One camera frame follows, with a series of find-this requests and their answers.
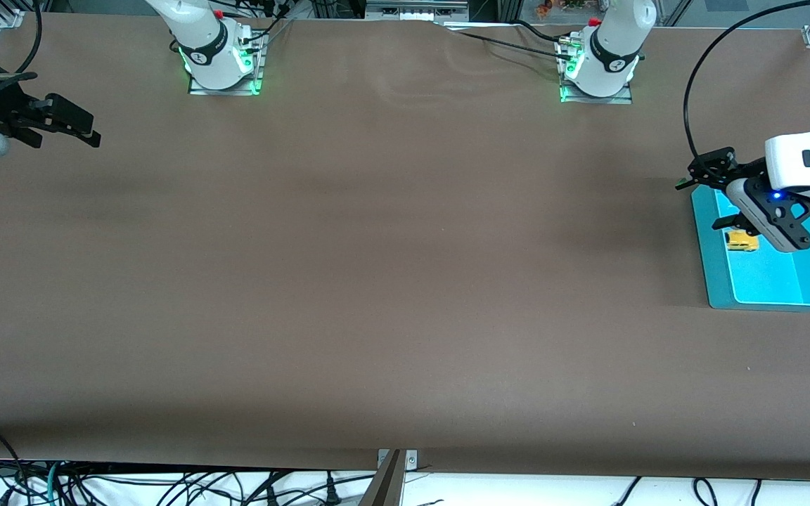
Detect small metal edge bracket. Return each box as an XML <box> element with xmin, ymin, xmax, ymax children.
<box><xmin>377</xmin><ymin>449</ymin><xmax>418</xmax><ymax>470</ymax></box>

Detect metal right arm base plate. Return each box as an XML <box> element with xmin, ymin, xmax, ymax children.
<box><xmin>188</xmin><ymin>32</ymin><xmax>266</xmax><ymax>96</ymax></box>

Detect green floor cable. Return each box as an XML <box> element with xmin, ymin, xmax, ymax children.
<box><xmin>43</xmin><ymin>464</ymin><xmax>63</xmax><ymax>506</ymax></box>

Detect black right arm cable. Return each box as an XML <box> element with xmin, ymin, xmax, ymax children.
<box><xmin>11</xmin><ymin>0</ymin><xmax>44</xmax><ymax>74</ymax></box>

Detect long black table cable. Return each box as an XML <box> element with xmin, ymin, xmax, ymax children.
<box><xmin>458</xmin><ymin>30</ymin><xmax>574</xmax><ymax>60</ymax></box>

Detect grey background device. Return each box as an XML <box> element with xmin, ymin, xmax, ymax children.
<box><xmin>365</xmin><ymin>0</ymin><xmax>470</xmax><ymax>22</ymax></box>

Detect cyan plastic bin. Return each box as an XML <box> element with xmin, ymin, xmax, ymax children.
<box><xmin>690</xmin><ymin>184</ymin><xmax>810</xmax><ymax>311</ymax></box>

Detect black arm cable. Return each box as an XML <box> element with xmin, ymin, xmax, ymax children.
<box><xmin>682</xmin><ymin>0</ymin><xmax>810</xmax><ymax>162</ymax></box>
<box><xmin>11</xmin><ymin>0</ymin><xmax>44</xmax><ymax>74</ymax></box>

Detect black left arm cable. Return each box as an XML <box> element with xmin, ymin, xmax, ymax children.
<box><xmin>682</xmin><ymin>0</ymin><xmax>810</xmax><ymax>162</ymax></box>

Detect yellow toy beetle car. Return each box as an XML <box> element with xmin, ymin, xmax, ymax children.
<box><xmin>724</xmin><ymin>230</ymin><xmax>760</xmax><ymax>253</ymax></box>

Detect black base connector cables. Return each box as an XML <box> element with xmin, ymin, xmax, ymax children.
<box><xmin>233</xmin><ymin>0</ymin><xmax>295</xmax><ymax>50</ymax></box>

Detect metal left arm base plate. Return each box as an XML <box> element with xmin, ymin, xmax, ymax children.
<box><xmin>560</xmin><ymin>35</ymin><xmax>635</xmax><ymax>105</ymax></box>

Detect small orange background objects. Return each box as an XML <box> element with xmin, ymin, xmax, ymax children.
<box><xmin>535</xmin><ymin>0</ymin><xmax>589</xmax><ymax>16</ymax></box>

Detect short black table cable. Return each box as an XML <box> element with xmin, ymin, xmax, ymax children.
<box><xmin>514</xmin><ymin>20</ymin><xmax>567</xmax><ymax>43</ymax></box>

